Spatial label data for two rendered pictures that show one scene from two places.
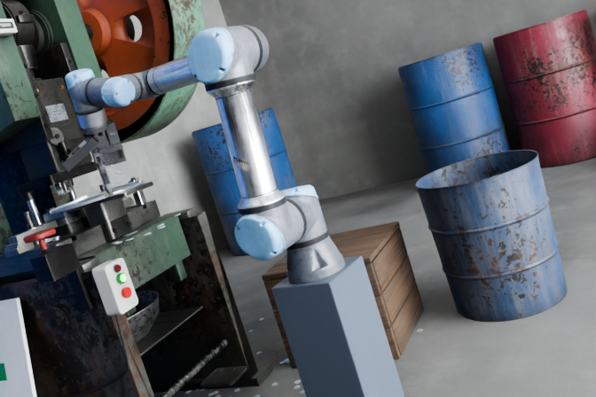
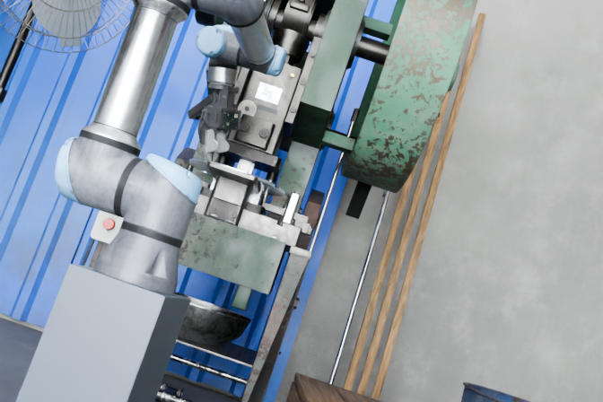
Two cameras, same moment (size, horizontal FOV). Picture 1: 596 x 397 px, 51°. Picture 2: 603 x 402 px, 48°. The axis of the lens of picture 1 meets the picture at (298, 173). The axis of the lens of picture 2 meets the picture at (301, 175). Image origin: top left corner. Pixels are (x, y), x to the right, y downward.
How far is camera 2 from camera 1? 1.74 m
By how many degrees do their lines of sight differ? 65
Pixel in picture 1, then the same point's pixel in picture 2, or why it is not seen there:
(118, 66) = not seen: hidden behind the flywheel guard
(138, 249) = (203, 232)
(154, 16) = not seen: hidden behind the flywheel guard
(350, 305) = (82, 322)
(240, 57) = not seen: outside the picture
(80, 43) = (336, 45)
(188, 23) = (423, 45)
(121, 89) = (205, 34)
